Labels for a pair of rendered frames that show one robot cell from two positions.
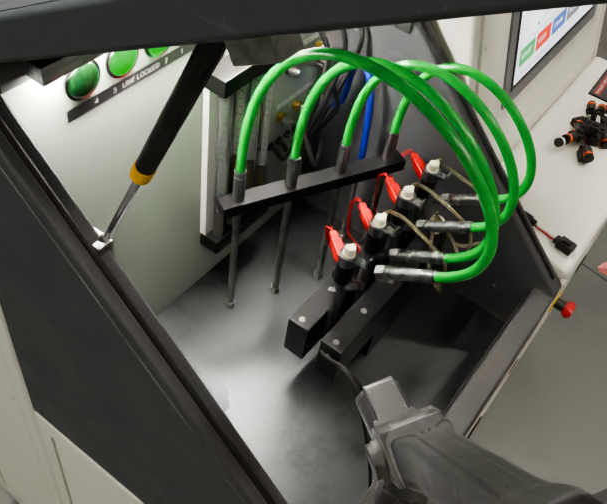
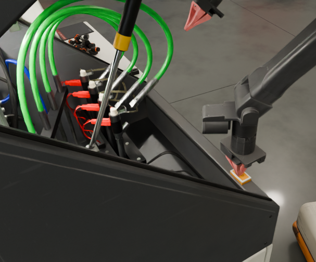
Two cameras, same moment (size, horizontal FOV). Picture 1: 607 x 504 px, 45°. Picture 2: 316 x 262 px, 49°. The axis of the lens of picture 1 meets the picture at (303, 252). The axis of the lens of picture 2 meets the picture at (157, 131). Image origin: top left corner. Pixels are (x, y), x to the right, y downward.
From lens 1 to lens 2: 54 cm
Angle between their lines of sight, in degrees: 39
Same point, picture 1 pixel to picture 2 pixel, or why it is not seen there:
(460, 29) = (36, 13)
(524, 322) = (160, 99)
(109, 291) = (123, 165)
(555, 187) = not seen: hidden behind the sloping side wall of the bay
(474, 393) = (186, 125)
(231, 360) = not seen: hidden behind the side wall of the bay
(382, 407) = (218, 113)
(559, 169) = not seen: hidden behind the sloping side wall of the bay
